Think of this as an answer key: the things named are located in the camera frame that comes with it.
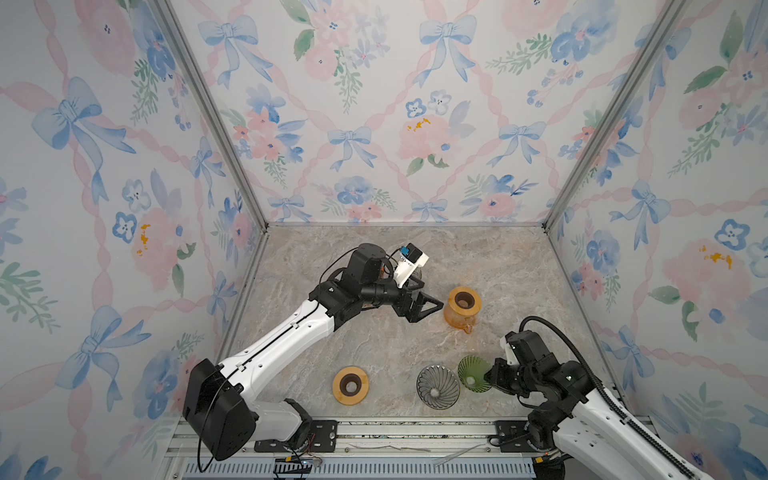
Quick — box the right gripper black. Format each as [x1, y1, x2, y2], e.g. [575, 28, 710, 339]
[481, 358, 539, 396]

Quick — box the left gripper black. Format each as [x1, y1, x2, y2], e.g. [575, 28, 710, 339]
[360, 278, 443, 324]

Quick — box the wooden dripper ring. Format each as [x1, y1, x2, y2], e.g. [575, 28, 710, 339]
[331, 365, 371, 407]
[448, 286, 483, 316]

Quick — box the orange glass carafe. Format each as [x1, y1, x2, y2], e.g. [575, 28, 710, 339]
[443, 299, 482, 334]

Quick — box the green glass dripper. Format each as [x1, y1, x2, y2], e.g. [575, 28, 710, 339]
[457, 355, 492, 393]

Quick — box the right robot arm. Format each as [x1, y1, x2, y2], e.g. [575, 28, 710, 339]
[484, 330, 711, 479]

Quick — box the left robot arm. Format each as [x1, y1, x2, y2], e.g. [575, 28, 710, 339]
[182, 243, 444, 461]

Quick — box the grey glass dripper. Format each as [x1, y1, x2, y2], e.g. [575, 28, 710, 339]
[416, 365, 461, 410]

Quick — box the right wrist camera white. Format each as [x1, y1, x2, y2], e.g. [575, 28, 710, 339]
[499, 337, 517, 365]

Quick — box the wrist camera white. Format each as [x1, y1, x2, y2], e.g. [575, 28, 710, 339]
[393, 243, 429, 288]
[499, 337, 517, 365]

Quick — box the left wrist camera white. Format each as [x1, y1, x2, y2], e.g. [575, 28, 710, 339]
[393, 243, 429, 288]

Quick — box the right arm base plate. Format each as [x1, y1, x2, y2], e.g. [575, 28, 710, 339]
[487, 420, 570, 458]

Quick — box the aluminium front rail frame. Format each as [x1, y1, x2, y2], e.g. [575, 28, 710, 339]
[152, 413, 682, 480]

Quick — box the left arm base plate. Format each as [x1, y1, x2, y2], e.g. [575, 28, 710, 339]
[254, 420, 339, 454]

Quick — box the left corner aluminium post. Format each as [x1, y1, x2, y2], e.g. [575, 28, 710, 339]
[148, 0, 268, 234]

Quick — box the corner aluminium post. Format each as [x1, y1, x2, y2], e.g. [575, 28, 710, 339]
[542, 0, 690, 234]
[148, 0, 268, 234]

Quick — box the right corner aluminium post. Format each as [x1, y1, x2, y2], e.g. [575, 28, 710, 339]
[542, 0, 690, 234]

